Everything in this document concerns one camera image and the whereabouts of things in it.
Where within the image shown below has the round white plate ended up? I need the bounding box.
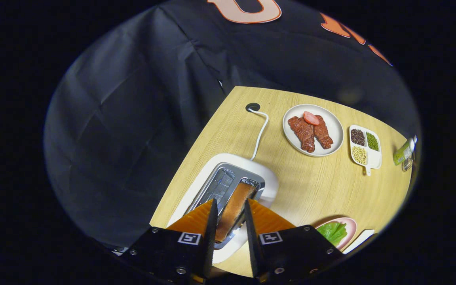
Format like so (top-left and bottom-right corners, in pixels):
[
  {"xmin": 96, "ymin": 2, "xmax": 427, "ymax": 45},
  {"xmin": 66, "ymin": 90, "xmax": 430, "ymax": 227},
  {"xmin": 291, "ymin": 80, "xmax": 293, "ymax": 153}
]
[{"xmin": 283, "ymin": 104, "xmax": 344, "ymax": 158}]

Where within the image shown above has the white divided dish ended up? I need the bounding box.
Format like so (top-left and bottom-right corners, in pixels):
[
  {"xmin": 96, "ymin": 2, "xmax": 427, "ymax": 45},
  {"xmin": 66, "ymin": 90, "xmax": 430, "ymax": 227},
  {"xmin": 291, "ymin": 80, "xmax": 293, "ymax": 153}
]
[{"xmin": 349, "ymin": 125, "xmax": 382, "ymax": 176}]

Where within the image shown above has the white rectangular plate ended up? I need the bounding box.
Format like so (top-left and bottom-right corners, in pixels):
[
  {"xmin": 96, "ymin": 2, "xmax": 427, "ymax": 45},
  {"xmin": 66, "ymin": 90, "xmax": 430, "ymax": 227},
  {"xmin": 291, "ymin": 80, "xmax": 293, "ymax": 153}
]
[{"xmin": 342, "ymin": 229, "xmax": 376, "ymax": 255}]

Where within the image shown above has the silver and green bottle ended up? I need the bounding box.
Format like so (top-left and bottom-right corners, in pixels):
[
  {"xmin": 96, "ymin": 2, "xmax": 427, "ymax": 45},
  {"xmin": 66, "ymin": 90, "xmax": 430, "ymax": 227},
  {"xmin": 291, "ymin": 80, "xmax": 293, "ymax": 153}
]
[{"xmin": 393, "ymin": 135, "xmax": 418, "ymax": 166}]

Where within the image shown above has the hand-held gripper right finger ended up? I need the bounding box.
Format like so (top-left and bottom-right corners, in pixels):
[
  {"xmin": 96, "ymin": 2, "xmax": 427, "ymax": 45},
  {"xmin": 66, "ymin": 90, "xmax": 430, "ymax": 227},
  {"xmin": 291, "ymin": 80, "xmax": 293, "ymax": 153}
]
[{"xmin": 244, "ymin": 199, "xmax": 345, "ymax": 282}]

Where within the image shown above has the pink plate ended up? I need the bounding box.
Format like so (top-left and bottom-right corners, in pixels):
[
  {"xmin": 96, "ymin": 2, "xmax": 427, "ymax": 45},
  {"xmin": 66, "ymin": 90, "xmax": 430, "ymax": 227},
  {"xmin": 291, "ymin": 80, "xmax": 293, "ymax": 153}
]
[{"xmin": 314, "ymin": 217, "xmax": 357, "ymax": 251}]

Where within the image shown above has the toasted bread slice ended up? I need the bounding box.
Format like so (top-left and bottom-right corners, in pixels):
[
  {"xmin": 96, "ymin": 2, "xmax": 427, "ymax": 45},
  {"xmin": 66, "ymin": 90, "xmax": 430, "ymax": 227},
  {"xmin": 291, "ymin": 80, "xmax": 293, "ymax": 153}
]
[{"xmin": 215, "ymin": 182, "xmax": 257, "ymax": 243}]

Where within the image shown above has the green lettuce leaf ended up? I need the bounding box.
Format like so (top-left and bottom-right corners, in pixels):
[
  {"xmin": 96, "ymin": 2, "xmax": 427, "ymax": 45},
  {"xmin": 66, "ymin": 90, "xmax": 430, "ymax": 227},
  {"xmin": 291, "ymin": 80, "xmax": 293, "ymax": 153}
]
[{"xmin": 317, "ymin": 222, "xmax": 348, "ymax": 247}]

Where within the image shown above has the pile of green beans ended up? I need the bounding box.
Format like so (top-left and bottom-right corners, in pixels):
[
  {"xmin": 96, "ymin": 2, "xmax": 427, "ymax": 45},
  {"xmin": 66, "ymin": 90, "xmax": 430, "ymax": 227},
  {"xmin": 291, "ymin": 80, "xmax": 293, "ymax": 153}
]
[{"xmin": 366, "ymin": 132, "xmax": 380, "ymax": 152}]

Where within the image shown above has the white toaster cable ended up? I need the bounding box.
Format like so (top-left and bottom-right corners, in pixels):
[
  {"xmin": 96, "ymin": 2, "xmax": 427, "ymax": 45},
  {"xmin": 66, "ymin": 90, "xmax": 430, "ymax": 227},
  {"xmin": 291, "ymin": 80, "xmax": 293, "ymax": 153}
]
[{"xmin": 248, "ymin": 109, "xmax": 270, "ymax": 161}]

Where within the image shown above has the black backdrop cloth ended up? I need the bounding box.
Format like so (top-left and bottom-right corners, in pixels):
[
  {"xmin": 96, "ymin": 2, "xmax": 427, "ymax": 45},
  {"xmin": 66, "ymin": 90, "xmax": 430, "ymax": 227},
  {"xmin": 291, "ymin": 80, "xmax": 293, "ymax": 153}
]
[{"xmin": 43, "ymin": 0, "xmax": 422, "ymax": 254}]

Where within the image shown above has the pile of yellow soybeans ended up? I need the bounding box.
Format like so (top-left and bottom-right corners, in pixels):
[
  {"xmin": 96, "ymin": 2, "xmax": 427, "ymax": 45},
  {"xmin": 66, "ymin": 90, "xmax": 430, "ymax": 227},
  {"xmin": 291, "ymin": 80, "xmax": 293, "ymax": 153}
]
[{"xmin": 351, "ymin": 146, "xmax": 368, "ymax": 165}]

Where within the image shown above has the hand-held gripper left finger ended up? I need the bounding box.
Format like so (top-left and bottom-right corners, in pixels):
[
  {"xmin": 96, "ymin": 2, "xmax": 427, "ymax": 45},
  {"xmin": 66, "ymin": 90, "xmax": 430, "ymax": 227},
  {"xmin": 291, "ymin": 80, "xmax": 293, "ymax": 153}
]
[{"xmin": 121, "ymin": 199, "xmax": 219, "ymax": 283}]

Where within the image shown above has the brown meat strip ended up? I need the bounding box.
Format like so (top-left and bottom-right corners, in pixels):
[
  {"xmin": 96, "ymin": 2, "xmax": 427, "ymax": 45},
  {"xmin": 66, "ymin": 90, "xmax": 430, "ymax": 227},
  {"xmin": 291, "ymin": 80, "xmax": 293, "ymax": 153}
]
[
  {"xmin": 288, "ymin": 116, "xmax": 316, "ymax": 153},
  {"xmin": 313, "ymin": 115, "xmax": 334, "ymax": 149}
]

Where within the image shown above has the white toaster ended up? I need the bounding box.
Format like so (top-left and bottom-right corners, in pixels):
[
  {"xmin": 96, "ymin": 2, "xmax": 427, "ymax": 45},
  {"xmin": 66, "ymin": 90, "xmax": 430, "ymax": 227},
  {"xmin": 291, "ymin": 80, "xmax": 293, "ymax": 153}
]
[{"xmin": 166, "ymin": 153, "xmax": 279, "ymax": 264}]

